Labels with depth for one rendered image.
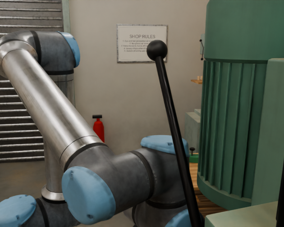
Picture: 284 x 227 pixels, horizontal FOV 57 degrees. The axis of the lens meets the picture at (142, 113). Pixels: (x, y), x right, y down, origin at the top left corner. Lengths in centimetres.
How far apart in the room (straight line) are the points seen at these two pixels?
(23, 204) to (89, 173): 67
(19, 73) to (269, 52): 53
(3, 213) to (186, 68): 293
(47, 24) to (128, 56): 101
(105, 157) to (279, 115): 26
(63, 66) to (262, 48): 65
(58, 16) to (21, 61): 268
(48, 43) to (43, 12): 255
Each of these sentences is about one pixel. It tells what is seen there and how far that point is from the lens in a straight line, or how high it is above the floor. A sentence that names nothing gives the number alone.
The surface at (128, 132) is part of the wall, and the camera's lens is 355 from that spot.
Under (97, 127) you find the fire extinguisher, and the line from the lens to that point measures 334.
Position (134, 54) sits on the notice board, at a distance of 337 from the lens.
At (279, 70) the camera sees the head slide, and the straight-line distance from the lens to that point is 32.
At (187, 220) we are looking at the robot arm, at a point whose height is 113.
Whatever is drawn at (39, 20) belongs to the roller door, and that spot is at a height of 174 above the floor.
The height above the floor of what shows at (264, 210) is 130.
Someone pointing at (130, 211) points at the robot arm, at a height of 109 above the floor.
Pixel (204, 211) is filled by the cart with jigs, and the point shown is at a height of 20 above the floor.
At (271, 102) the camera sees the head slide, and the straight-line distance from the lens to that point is 33.
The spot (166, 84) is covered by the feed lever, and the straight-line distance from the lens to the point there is 41.
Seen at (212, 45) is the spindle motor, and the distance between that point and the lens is 39.
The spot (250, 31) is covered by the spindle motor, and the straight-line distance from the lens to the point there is 36.
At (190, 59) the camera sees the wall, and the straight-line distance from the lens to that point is 355.
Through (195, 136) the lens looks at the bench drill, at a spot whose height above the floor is 55.
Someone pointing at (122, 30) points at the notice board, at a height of 164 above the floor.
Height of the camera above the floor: 143
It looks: 14 degrees down
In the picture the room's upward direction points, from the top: straight up
